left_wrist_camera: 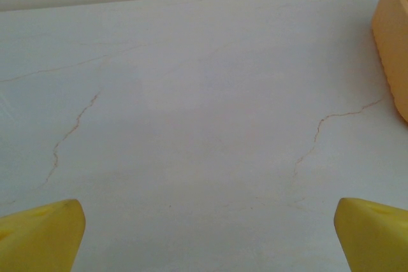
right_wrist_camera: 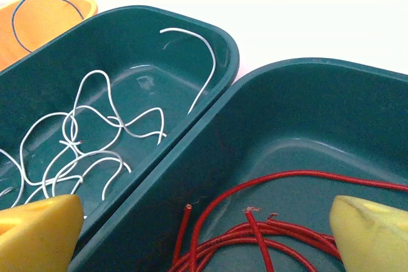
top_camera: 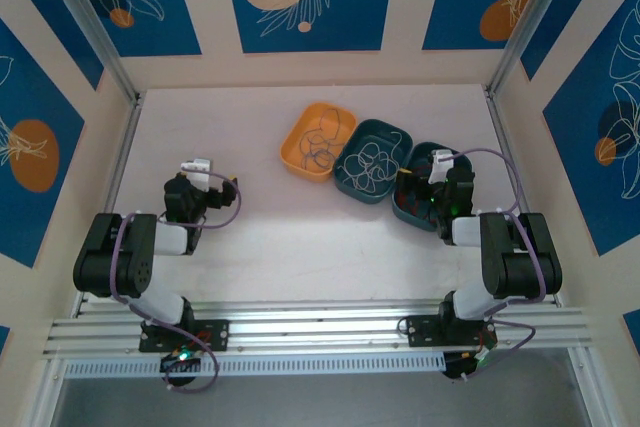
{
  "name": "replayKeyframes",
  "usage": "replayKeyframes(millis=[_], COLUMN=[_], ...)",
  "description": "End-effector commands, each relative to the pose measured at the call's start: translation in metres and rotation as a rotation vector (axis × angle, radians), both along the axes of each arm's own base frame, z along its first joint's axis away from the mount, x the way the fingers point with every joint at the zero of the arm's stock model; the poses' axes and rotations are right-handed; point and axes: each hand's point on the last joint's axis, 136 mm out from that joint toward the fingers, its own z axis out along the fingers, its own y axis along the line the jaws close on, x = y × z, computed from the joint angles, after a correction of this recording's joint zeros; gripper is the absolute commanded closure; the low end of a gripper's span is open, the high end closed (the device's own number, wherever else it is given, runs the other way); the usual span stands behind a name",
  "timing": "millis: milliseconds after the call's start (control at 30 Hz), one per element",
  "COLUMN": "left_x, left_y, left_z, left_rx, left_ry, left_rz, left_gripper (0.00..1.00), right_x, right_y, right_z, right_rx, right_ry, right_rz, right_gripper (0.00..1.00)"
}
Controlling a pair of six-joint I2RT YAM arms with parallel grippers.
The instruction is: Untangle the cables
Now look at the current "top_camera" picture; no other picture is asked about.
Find thin blue cable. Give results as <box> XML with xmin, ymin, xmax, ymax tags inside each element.
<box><xmin>297</xmin><ymin>107</ymin><xmax>345</xmax><ymax>171</ymax></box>

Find white slotted cable duct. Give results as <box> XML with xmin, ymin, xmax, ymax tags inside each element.
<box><xmin>63</xmin><ymin>352</ymin><xmax>447</xmax><ymax>379</ymax></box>

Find thin white cable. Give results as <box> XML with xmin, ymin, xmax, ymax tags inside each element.
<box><xmin>341</xmin><ymin>130</ymin><xmax>408</xmax><ymax>194</ymax></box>

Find aluminium frame post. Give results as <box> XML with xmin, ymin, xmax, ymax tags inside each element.
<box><xmin>35</xmin><ymin>0</ymin><xmax>142</xmax><ymax>104</ymax></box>
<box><xmin>486</xmin><ymin>0</ymin><xmax>577</xmax><ymax>96</ymax></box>

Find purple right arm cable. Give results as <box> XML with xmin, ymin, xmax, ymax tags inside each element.
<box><xmin>448</xmin><ymin>146</ymin><xmax>547</xmax><ymax>384</ymax></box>

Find orange plastic bin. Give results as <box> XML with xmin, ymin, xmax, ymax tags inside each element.
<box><xmin>278</xmin><ymin>101</ymin><xmax>359</xmax><ymax>185</ymax></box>

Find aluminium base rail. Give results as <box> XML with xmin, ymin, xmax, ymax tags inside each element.
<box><xmin>43</xmin><ymin>298</ymin><xmax>601</xmax><ymax>359</ymax></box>

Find teal plastic bin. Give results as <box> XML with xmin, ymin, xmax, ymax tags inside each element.
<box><xmin>390</xmin><ymin>140</ymin><xmax>474</xmax><ymax>234</ymax></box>
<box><xmin>331</xmin><ymin>117</ymin><xmax>415</xmax><ymax>207</ymax></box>

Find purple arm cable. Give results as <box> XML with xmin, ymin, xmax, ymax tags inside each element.
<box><xmin>448</xmin><ymin>146</ymin><xmax>547</xmax><ymax>384</ymax></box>
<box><xmin>108</xmin><ymin>169</ymin><xmax>244</xmax><ymax>394</ymax></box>

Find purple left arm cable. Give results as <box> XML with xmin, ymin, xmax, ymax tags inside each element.
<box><xmin>108</xmin><ymin>169</ymin><xmax>244</xmax><ymax>394</ymax></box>

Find aluminium table edge rail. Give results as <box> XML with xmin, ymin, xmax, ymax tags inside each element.
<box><xmin>483</xmin><ymin>86</ymin><xmax>562</xmax><ymax>306</ymax></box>
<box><xmin>74</xmin><ymin>90</ymin><xmax>147</xmax><ymax>309</ymax></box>

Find black base electronics board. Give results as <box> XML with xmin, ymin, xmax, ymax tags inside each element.
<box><xmin>159</xmin><ymin>346</ymin><xmax>204</xmax><ymax>375</ymax></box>
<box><xmin>443</xmin><ymin>350</ymin><xmax>498</xmax><ymax>383</ymax></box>

